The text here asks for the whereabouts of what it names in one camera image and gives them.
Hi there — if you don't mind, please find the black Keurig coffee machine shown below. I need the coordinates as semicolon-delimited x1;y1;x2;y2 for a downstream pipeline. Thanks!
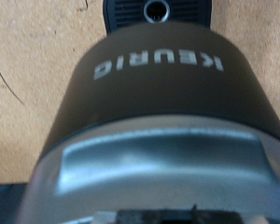
40;0;280;157

